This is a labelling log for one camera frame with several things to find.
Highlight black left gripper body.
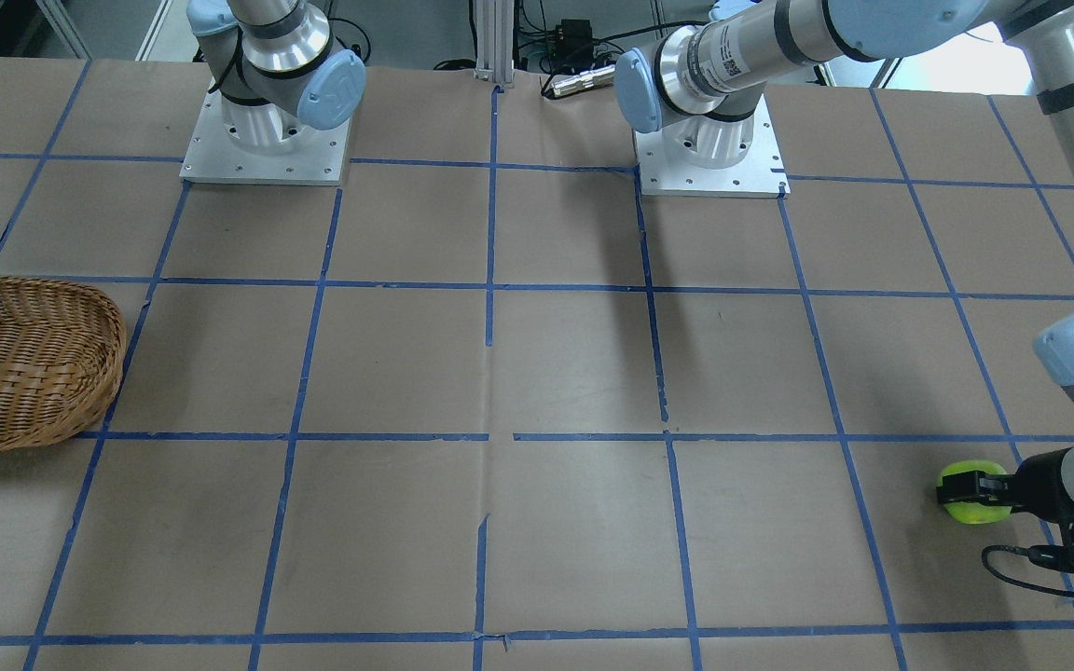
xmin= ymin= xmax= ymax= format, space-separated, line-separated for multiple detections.
xmin=1012 ymin=447 xmax=1074 ymax=519

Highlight green apple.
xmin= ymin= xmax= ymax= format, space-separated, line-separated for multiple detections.
xmin=937 ymin=460 xmax=1013 ymax=524

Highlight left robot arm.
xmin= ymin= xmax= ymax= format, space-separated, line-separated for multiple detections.
xmin=615 ymin=1 xmax=1074 ymax=523

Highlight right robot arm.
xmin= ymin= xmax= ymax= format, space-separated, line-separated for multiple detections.
xmin=0 ymin=1 xmax=366 ymax=338

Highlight wicker basket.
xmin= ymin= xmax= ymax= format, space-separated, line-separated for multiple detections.
xmin=0 ymin=276 xmax=129 ymax=451

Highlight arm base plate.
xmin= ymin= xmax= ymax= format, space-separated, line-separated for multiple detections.
xmin=180 ymin=90 xmax=352 ymax=186

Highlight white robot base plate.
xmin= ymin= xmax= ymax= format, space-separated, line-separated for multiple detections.
xmin=632 ymin=89 xmax=792 ymax=199

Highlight aluminium frame post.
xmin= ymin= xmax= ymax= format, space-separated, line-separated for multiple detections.
xmin=470 ymin=0 xmax=516 ymax=89

